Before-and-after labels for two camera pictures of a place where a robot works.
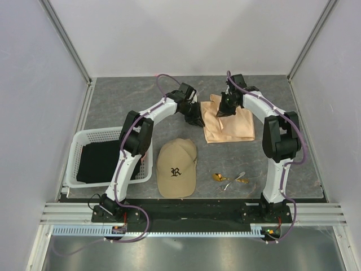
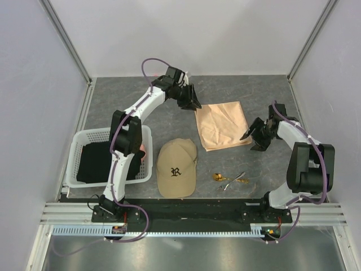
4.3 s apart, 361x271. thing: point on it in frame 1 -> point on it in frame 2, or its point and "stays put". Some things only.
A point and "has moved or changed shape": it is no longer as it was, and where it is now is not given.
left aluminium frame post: [66, 38] stays put
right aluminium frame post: [328, 8] stays put
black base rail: [194, 212] stays put
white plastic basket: [110, 134] stays put
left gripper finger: [200, 119] -> [194, 97]
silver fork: [222, 188] stays put
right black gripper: [223, 111] -> [262, 144]
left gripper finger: [194, 120] -> [188, 105]
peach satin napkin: [231, 127] has moved or changed shape
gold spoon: [219, 177] stays put
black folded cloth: [96, 162] stays put
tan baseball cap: [176, 165] stays put
